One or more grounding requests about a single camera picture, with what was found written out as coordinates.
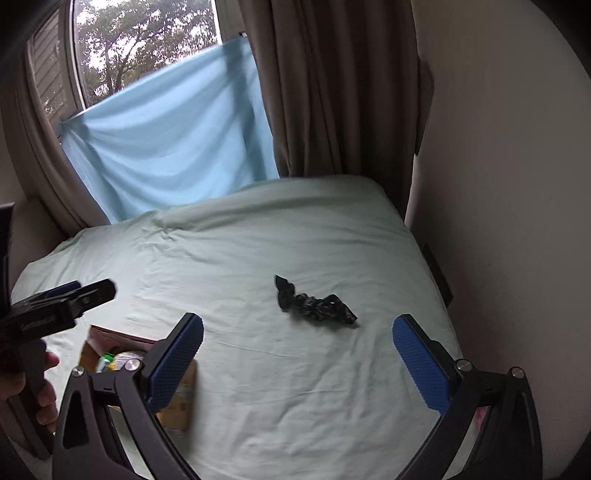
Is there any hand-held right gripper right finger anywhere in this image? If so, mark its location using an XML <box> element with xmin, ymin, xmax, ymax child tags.
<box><xmin>392</xmin><ymin>314</ymin><xmax>542</xmax><ymax>480</ymax></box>

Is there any light blue hanging cloth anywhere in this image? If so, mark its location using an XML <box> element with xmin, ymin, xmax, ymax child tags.
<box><xmin>60</xmin><ymin>37</ymin><xmax>280</xmax><ymax>225</ymax></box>

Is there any tree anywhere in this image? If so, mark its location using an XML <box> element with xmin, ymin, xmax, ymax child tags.
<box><xmin>76</xmin><ymin>0</ymin><xmax>220</xmax><ymax>109</ymax></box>

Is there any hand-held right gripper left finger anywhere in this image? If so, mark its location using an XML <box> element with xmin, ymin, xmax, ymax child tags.
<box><xmin>52</xmin><ymin>312</ymin><xmax>205</xmax><ymax>480</ymax></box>

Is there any black cloth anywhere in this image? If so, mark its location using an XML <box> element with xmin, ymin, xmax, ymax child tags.
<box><xmin>275</xmin><ymin>274</ymin><xmax>359</xmax><ymax>328</ymax></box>

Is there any brown curtain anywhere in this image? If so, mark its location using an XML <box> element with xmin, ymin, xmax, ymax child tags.
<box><xmin>14</xmin><ymin>28</ymin><xmax>116</xmax><ymax>238</ymax></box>
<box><xmin>238</xmin><ymin>0</ymin><xmax>435</xmax><ymax>220</ymax></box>

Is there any person's left hand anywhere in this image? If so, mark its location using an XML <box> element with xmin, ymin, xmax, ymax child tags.
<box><xmin>0</xmin><ymin>350</ymin><xmax>61</xmax><ymax>432</ymax></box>

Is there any louvred window shutter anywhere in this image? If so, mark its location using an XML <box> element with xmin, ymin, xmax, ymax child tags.
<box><xmin>28</xmin><ymin>4</ymin><xmax>77</xmax><ymax>116</ymax></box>

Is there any window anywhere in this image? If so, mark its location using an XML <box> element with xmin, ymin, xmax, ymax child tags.
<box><xmin>23</xmin><ymin>0</ymin><xmax>245</xmax><ymax>123</ymax></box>

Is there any printed cardboard box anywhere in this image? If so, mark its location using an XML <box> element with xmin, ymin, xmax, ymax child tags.
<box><xmin>78</xmin><ymin>324</ymin><xmax>198</xmax><ymax>432</ymax></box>

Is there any bed with pale green sheet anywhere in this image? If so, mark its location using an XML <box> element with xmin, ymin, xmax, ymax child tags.
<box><xmin>9</xmin><ymin>174</ymin><xmax>465</xmax><ymax>480</ymax></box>

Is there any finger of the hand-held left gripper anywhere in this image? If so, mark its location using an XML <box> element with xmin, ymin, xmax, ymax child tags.
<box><xmin>42</xmin><ymin>280</ymin><xmax>82</xmax><ymax>301</ymax></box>
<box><xmin>68</xmin><ymin>279</ymin><xmax>117</xmax><ymax>320</ymax></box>

